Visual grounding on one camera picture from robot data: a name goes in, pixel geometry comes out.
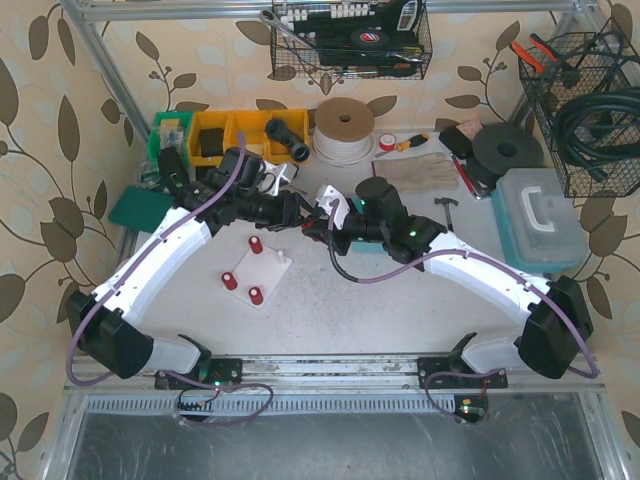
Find yellow parts bin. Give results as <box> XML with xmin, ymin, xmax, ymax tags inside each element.
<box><xmin>186</xmin><ymin>109</ymin><xmax>310</xmax><ymax>167</ymax></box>

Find wire basket with tools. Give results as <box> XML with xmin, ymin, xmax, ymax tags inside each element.
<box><xmin>259</xmin><ymin>1</ymin><xmax>432</xmax><ymax>83</ymax></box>

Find wire basket with cables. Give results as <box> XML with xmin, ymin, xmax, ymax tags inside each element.
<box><xmin>518</xmin><ymin>30</ymin><xmax>639</xmax><ymax>198</ymax></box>

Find yellow black nut driver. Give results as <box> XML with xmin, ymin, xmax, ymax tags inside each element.
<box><xmin>375</xmin><ymin>133</ymin><xmax>429</xmax><ymax>158</ymax></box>

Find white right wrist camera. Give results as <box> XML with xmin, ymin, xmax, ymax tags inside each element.
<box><xmin>316</xmin><ymin>185</ymin><xmax>351</xmax><ymax>230</ymax></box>

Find green foam pad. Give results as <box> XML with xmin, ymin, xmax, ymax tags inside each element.
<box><xmin>108</xmin><ymin>186</ymin><xmax>173</xmax><ymax>233</ymax></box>

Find orange handled pliers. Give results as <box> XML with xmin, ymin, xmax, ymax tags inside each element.
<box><xmin>509</xmin><ymin>33</ymin><xmax>559</xmax><ymax>75</ymax></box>

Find teal plastic toolbox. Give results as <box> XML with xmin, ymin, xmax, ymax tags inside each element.
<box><xmin>491</xmin><ymin>168</ymin><xmax>589</xmax><ymax>274</ymax></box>

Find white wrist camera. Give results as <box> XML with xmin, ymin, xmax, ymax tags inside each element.
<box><xmin>258</xmin><ymin>162</ymin><xmax>298</xmax><ymax>197</ymax></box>
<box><xmin>316</xmin><ymin>185</ymin><xmax>351</xmax><ymax>230</ymax></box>

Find claw hammer steel handle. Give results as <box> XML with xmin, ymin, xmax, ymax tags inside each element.
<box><xmin>434</xmin><ymin>197</ymin><xmax>459</xmax><ymax>232</ymax></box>

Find red white tape roll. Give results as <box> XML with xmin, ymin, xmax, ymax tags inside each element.
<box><xmin>379</xmin><ymin>133</ymin><xmax>396</xmax><ymax>151</ymax></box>

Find green parts bin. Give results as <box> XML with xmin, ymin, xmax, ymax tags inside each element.
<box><xmin>147</xmin><ymin>111</ymin><xmax>193</xmax><ymax>168</ymax></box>

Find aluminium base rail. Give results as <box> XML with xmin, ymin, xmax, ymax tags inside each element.
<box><xmin>62</xmin><ymin>355</ymin><xmax>605</xmax><ymax>418</ymax></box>

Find beige work glove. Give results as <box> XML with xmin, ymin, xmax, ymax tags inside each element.
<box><xmin>373</xmin><ymin>152</ymin><xmax>459</xmax><ymax>193</ymax></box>

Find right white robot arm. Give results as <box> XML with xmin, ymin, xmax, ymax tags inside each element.
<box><xmin>304</xmin><ymin>177</ymin><xmax>600</xmax><ymax>379</ymax></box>

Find black green battery device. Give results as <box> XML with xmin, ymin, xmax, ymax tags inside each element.
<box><xmin>157</xmin><ymin>147</ymin><xmax>190</xmax><ymax>196</ymax></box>

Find white cable coil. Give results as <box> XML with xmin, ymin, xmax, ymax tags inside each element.
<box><xmin>312</xmin><ymin>97</ymin><xmax>376</xmax><ymax>169</ymax></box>

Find red handled pry tool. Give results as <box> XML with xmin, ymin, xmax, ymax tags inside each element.
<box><xmin>450</xmin><ymin>153</ymin><xmax>492</xmax><ymax>200</ymax></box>

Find black coiled hose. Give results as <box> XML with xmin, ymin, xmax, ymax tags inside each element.
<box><xmin>554</xmin><ymin>29</ymin><xmax>640</xmax><ymax>169</ymax></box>

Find white peg base plate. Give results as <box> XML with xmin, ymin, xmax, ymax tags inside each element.
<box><xmin>221</xmin><ymin>246</ymin><xmax>292</xmax><ymax>310</ymax></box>

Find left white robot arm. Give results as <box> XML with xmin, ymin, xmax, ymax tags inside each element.
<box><xmin>66</xmin><ymin>135</ymin><xmax>305</xmax><ymax>387</ymax></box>

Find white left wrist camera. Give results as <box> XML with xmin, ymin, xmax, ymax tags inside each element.
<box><xmin>258</xmin><ymin>162</ymin><xmax>298</xmax><ymax>197</ymax></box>

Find teal spring tray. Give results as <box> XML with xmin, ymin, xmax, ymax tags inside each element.
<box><xmin>351</xmin><ymin>195</ymin><xmax>386</xmax><ymax>255</ymax></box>

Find black rectangular case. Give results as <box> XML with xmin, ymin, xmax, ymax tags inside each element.
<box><xmin>439</xmin><ymin>126</ymin><xmax>473</xmax><ymax>160</ymax></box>

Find black pipe fitting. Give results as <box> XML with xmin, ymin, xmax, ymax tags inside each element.
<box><xmin>265</xmin><ymin>118</ymin><xmax>310</xmax><ymax>162</ymax></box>

